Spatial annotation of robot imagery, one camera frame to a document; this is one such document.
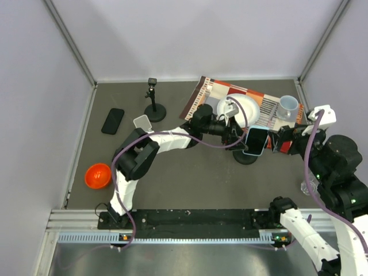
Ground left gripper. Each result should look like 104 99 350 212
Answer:
200 115 247 150

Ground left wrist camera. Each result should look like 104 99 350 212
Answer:
223 99 239 118

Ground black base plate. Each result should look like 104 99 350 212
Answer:
97 209 277 239

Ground slotted cable duct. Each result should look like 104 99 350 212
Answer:
57 230 292 245

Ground orange bowl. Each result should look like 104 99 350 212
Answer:
84 163 112 189

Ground patterned orange placemat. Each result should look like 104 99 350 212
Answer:
179 75 304 153

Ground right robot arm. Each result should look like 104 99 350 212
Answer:
268 128 367 275

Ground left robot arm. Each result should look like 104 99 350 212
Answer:
107 97 248 228

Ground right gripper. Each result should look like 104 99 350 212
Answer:
267 120 329 180

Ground black camera stand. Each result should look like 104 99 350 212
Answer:
144 78 167 122

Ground white plate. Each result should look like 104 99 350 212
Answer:
216 93 260 128

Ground black round phone stand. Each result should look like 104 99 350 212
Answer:
232 151 258 165

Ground light blue mug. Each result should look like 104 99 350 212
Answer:
276 95 299 122

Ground white folding phone stand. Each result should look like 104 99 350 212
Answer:
133 114 152 132

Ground blue case phone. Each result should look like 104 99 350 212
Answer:
243 125 269 156

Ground black phone far left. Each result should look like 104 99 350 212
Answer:
101 108 125 135

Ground clear plastic cup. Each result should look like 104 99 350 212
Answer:
301 181 310 196

